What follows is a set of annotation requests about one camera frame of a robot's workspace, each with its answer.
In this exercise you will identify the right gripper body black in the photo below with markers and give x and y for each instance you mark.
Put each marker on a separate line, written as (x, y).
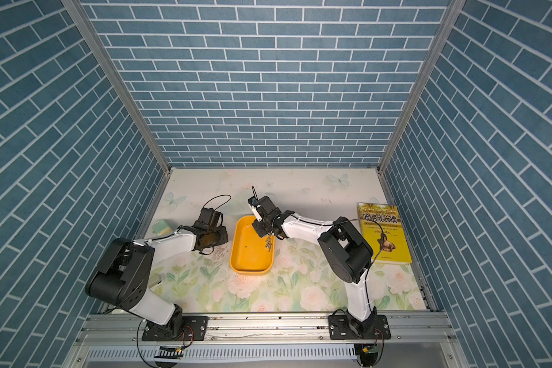
(262, 228)

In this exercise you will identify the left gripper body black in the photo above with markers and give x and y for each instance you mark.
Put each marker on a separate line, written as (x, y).
(217, 236)

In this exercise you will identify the pile of metal screws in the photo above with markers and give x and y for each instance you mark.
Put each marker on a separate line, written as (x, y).
(269, 243)

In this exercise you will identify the yellow plastic storage box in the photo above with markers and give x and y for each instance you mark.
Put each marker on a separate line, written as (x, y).
(248, 255)

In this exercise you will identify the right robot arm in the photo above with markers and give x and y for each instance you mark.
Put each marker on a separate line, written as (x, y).
(349, 255)

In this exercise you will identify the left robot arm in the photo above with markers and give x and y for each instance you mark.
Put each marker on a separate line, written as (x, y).
(121, 276)

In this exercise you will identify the small green white box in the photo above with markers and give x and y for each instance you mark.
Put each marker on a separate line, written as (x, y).
(162, 228)

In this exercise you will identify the floral table mat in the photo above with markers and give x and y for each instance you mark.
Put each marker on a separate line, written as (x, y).
(300, 278)

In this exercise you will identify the yellow book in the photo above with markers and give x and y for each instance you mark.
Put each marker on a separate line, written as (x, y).
(382, 228)

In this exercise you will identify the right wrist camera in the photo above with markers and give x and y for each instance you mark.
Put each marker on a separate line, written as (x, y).
(255, 206)

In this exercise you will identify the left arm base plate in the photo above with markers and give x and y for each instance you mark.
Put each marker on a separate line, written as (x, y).
(186, 327)

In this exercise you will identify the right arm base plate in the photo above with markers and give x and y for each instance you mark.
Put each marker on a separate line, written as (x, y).
(346, 327)

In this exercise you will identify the white slotted cable duct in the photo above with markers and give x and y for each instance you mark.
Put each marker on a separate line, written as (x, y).
(224, 353)

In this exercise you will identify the aluminium mounting rail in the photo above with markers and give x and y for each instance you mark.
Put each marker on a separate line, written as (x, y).
(311, 327)

